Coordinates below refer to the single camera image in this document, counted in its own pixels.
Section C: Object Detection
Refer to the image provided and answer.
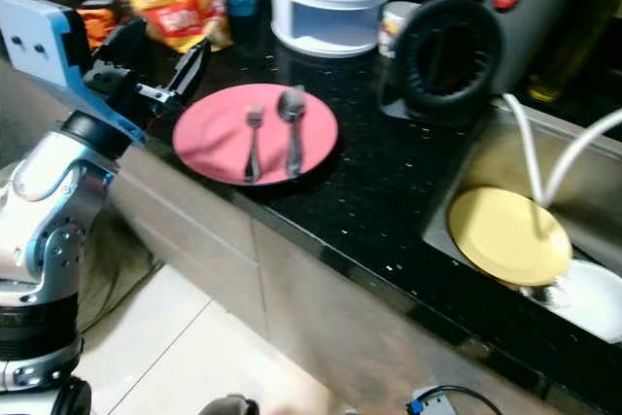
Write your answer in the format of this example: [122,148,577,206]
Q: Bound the olive green fabric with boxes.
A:
[78,211,156,333]

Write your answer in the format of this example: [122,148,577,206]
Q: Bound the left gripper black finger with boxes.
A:
[102,17,151,72]
[138,37,213,111]

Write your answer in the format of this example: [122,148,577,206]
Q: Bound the silver fork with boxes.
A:
[525,279,570,307]
[243,104,266,184]

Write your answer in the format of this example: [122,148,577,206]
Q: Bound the orange printed jar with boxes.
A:
[80,0,127,52]

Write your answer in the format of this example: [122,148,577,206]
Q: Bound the white bowl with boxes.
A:
[525,259,622,346]

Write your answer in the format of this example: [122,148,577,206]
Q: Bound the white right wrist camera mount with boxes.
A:
[408,386,453,415]

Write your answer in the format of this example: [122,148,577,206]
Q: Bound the yellow plate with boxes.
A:
[447,187,574,288]

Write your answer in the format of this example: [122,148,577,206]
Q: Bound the yellow oil bottle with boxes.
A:
[530,0,622,105]

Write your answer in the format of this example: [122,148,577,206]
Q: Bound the black round kitchen appliance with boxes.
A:
[379,0,594,126]

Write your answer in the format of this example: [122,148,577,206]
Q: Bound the white hose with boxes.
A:
[501,92,622,207]

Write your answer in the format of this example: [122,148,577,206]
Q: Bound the deep beige drawer front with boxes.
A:
[155,230,259,311]

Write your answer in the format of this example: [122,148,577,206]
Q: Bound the white printed cup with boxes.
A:
[379,0,424,58]

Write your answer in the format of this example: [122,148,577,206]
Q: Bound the shallow beige drawer front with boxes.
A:
[131,148,256,262]

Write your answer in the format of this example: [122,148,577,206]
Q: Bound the stainless steel sink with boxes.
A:
[423,99,622,348]

